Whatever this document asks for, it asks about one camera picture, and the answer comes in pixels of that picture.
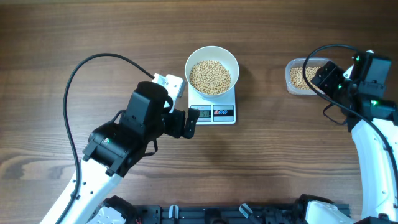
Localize white bowl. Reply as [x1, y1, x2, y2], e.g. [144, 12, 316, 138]
[185, 46, 240, 98]

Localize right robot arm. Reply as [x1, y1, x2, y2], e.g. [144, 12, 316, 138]
[300, 50, 397, 223]

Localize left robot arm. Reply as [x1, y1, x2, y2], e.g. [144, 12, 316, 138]
[42, 81, 199, 223]

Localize white digital kitchen scale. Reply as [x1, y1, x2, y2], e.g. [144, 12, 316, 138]
[188, 87, 237, 125]

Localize soybeans in bowl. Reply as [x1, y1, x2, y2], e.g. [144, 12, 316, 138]
[189, 60, 231, 95]

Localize soybeans in container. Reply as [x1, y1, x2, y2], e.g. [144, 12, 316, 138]
[289, 67, 320, 90]

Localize clear plastic container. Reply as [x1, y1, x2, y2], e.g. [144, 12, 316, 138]
[285, 57, 329, 95]

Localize left black cable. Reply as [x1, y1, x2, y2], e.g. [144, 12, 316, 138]
[54, 52, 155, 224]

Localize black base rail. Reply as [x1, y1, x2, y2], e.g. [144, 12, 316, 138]
[90, 195, 352, 224]

